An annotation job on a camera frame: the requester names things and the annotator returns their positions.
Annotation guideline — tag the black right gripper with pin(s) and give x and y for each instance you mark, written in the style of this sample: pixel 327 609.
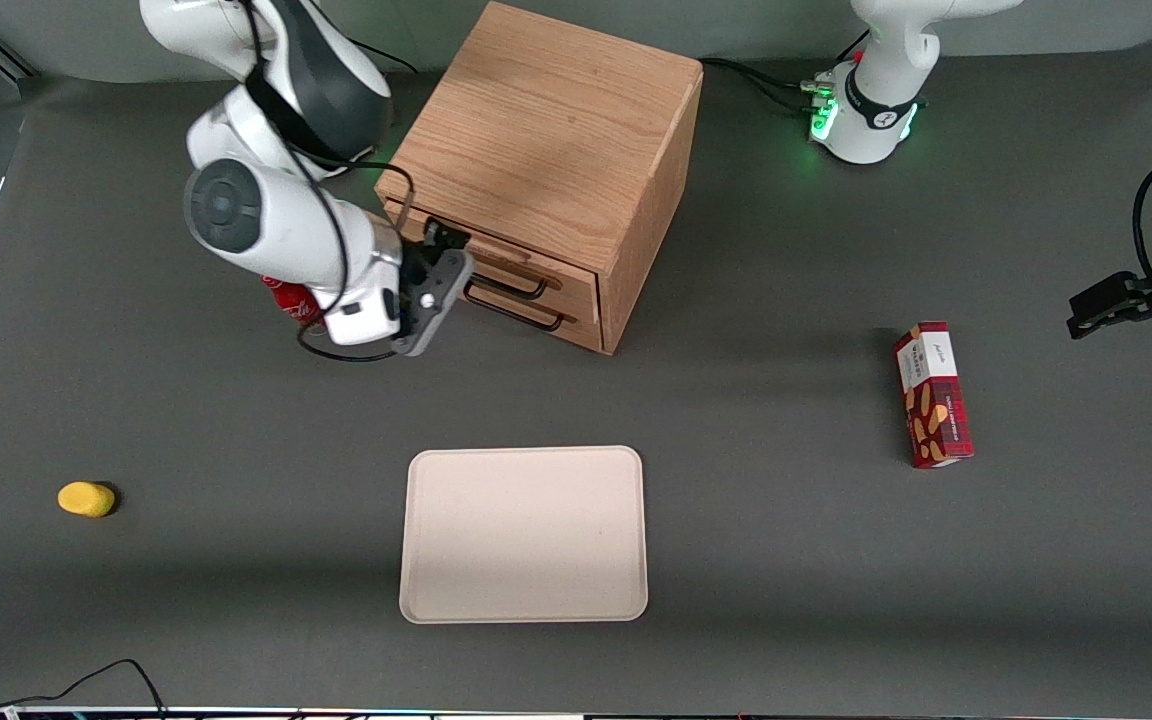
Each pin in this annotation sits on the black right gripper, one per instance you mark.
pixel 418 262

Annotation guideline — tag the wooden drawer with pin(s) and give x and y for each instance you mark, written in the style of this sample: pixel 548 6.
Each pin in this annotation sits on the wooden drawer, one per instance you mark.
pixel 576 285
pixel 581 330

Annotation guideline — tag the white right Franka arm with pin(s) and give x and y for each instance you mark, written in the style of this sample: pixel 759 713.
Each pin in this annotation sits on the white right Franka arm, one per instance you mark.
pixel 276 230

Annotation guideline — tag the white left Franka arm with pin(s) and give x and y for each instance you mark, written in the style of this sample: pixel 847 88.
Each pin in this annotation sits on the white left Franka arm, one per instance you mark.
pixel 886 90

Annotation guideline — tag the wooden drawer cabinet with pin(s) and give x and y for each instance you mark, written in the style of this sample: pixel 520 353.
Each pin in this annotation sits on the wooden drawer cabinet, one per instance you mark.
pixel 546 130

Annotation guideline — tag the red cola bottle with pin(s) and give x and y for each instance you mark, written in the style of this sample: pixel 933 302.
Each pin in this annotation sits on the red cola bottle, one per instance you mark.
pixel 291 298

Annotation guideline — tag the red biscuit box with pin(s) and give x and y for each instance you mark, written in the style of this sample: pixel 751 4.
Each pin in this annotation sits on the red biscuit box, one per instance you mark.
pixel 934 400

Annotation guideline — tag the beige plastic tray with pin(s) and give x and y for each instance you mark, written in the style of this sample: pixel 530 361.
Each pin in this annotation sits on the beige plastic tray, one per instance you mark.
pixel 526 540

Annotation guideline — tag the yellow lemon-shaped object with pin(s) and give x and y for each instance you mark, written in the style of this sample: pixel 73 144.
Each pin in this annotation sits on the yellow lemon-shaped object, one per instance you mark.
pixel 86 499

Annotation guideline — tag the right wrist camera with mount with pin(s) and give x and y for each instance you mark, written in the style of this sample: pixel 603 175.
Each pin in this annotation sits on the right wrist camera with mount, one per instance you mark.
pixel 431 305

